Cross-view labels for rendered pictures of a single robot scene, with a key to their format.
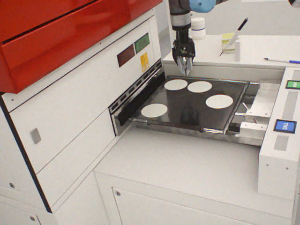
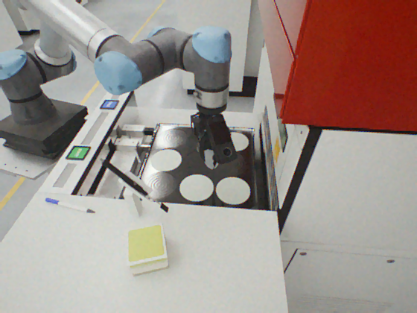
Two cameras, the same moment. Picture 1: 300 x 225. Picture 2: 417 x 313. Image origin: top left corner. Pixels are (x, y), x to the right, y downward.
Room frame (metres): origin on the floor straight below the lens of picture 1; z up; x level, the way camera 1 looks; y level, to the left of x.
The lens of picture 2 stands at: (1.62, -0.39, 1.49)
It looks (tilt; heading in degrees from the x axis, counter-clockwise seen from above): 45 degrees down; 154
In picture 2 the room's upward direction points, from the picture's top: straight up
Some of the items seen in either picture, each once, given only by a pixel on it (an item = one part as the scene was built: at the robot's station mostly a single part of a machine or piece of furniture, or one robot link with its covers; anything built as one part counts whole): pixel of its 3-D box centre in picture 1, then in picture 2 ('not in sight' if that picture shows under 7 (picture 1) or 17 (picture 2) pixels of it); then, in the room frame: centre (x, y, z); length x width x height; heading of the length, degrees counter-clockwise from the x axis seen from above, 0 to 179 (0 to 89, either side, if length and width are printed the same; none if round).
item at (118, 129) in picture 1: (142, 97); (265, 163); (1.19, 0.02, 0.89); 0.44 x 0.02 x 0.10; 149
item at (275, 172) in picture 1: (288, 122); (101, 143); (0.85, -0.44, 0.89); 0.55 x 0.09 x 0.14; 149
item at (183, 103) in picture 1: (191, 99); (200, 162); (1.09, -0.16, 0.90); 0.34 x 0.34 x 0.01; 59
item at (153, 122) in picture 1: (173, 125); (205, 127); (0.94, -0.07, 0.90); 0.37 x 0.01 x 0.01; 59
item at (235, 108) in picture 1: (237, 104); (145, 158); (1.00, -0.32, 0.90); 0.38 x 0.01 x 0.01; 149
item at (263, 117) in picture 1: (258, 116); (126, 144); (0.90, -0.36, 0.89); 0.08 x 0.03 x 0.03; 59
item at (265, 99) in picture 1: (262, 112); (121, 166); (0.97, -0.40, 0.87); 0.36 x 0.08 x 0.03; 149
